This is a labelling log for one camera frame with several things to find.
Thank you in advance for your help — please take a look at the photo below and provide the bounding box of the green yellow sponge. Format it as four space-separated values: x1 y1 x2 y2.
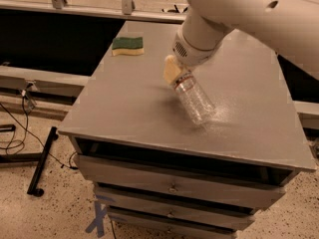
112 37 144 56

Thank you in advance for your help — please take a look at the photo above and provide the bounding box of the blue tape cross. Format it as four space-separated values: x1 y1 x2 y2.
85 199 108 239

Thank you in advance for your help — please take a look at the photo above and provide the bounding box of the middle grey drawer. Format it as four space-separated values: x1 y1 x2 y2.
93 186 256 232

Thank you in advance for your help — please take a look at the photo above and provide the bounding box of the clear plastic water bottle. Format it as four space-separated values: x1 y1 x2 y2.
173 73 215 124

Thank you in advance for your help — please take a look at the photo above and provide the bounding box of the grey side bench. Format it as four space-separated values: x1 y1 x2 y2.
0 66 89 117

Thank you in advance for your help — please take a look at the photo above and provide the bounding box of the top grey drawer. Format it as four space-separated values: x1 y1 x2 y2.
74 154 285 209

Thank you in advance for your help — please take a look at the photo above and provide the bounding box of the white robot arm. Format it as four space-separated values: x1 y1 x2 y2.
163 0 319 85

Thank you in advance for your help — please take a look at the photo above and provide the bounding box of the grey metal railing frame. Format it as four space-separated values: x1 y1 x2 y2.
0 0 187 23

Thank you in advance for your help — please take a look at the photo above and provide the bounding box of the black metal floor stand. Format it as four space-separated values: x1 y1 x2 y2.
0 126 58 197

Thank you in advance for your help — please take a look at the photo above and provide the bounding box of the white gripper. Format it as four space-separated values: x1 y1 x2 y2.
163 25 223 85

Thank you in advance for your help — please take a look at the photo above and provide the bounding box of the grey drawer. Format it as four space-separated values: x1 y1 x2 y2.
74 154 285 209
107 207 237 239
93 186 256 232

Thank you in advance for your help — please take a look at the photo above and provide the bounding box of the grey drawer cabinet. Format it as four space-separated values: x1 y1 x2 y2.
58 20 318 239

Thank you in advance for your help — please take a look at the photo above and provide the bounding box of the black floor cable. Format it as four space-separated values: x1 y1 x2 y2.
0 82 80 171

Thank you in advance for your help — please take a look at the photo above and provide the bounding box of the bottom grey drawer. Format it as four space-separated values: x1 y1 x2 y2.
107 207 237 239

